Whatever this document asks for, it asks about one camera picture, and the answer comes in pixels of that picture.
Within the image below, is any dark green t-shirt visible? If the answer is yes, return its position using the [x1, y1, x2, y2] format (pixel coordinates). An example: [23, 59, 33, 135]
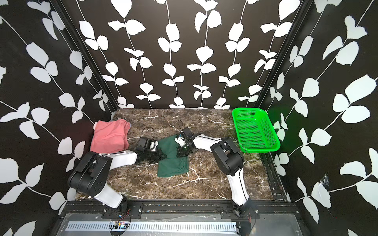
[157, 135, 189, 178]

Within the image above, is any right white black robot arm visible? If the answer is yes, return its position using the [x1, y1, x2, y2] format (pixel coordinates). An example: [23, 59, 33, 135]
[175, 127, 252, 218]

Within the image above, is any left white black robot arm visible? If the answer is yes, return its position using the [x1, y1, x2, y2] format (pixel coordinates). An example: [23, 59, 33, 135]
[68, 137, 167, 218]

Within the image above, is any pink folded t-shirt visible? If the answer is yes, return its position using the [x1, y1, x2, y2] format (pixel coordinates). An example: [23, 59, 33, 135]
[90, 119, 131, 153]

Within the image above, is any green plastic basket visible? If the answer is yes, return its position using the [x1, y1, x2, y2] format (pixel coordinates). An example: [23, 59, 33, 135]
[232, 108, 281, 153]

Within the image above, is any small electronics board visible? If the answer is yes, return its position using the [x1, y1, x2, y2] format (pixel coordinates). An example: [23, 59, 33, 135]
[110, 221, 130, 232]

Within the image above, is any black front aluminium rail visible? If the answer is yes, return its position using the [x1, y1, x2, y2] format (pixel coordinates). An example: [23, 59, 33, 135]
[61, 199, 301, 221]

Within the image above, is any black corner frame post left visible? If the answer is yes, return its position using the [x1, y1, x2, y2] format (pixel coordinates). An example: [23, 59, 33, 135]
[51, 0, 118, 112]

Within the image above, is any black corner frame post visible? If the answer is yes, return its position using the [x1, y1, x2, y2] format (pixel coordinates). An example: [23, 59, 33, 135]
[51, 0, 118, 112]
[254, 0, 313, 108]

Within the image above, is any white slotted cable duct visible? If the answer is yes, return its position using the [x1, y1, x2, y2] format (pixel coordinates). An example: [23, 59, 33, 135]
[64, 221, 239, 234]

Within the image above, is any black corner frame post right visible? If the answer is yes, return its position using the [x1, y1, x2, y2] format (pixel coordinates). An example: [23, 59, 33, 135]
[254, 0, 313, 108]

